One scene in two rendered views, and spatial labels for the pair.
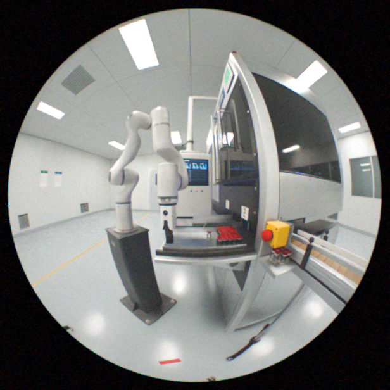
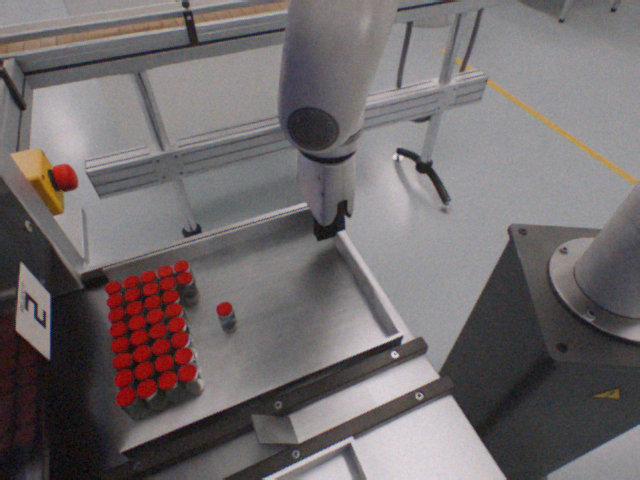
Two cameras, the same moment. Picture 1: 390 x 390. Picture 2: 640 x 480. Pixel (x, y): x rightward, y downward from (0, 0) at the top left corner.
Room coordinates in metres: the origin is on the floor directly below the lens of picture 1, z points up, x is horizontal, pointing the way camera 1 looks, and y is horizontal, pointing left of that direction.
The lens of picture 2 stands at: (0.88, -0.07, 1.37)
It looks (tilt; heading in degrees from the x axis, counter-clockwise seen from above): 48 degrees down; 157
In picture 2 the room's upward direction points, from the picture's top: straight up
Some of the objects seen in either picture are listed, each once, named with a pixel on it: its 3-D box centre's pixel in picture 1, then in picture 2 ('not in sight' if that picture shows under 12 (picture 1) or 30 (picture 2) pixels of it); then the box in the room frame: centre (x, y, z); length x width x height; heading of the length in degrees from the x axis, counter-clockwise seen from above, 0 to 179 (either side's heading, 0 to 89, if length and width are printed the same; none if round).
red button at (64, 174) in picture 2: (268, 235); (61, 178); (0.31, -0.23, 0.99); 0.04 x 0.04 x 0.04; 0
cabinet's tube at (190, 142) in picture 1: (188, 121); not in sight; (1.49, 0.09, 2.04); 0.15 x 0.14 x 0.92; 100
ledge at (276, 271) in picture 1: (280, 263); (39, 246); (0.30, -0.32, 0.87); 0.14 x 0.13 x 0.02; 90
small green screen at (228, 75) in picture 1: (227, 76); not in sight; (0.58, -0.24, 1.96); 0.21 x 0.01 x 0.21; 0
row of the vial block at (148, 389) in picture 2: (230, 235); (144, 338); (0.56, -0.17, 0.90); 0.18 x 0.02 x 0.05; 0
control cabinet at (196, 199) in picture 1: (189, 183); not in sight; (1.47, 0.06, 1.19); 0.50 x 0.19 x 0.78; 100
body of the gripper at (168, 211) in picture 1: (168, 214); (326, 171); (0.49, 0.11, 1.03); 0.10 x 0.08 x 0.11; 0
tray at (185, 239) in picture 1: (203, 238); (245, 306); (0.56, -0.04, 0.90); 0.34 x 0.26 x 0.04; 90
